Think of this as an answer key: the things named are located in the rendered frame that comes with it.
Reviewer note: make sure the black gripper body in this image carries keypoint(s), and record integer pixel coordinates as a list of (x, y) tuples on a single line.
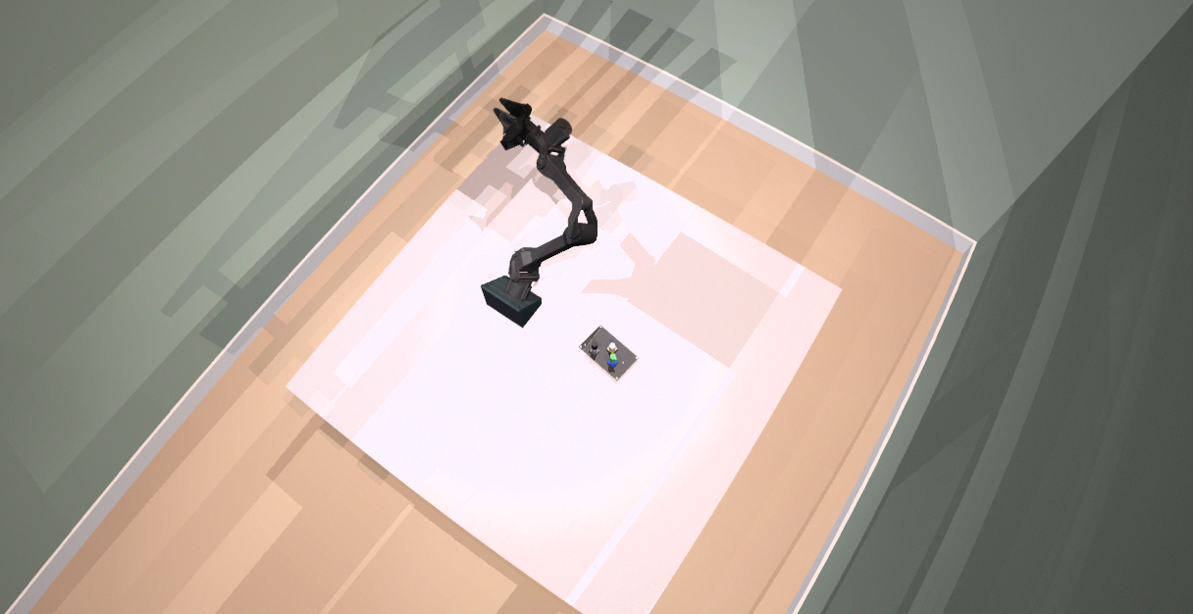
[(524, 128)]

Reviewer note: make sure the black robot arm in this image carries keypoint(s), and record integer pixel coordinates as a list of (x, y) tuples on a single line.
[(529, 259)]

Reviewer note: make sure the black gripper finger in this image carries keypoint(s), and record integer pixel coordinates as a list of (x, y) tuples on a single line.
[(506, 119), (512, 107)]

